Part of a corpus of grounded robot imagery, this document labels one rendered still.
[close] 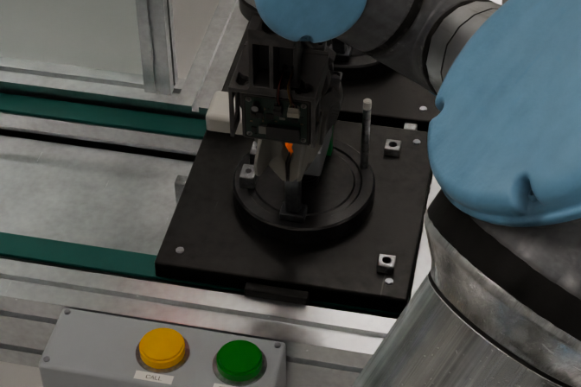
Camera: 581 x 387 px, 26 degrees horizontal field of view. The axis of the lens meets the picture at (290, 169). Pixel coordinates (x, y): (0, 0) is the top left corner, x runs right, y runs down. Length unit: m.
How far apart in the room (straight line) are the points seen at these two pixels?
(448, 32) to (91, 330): 0.48
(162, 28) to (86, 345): 0.37
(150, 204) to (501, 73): 0.87
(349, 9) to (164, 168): 0.58
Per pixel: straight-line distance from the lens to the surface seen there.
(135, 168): 1.37
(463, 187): 0.47
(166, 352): 1.12
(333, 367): 1.15
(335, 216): 1.20
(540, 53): 0.48
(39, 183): 1.37
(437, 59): 0.84
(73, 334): 1.16
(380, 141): 1.31
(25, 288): 1.20
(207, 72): 1.43
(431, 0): 0.87
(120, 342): 1.14
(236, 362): 1.10
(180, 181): 1.27
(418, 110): 1.35
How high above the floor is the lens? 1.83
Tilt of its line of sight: 42 degrees down
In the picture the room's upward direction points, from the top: straight up
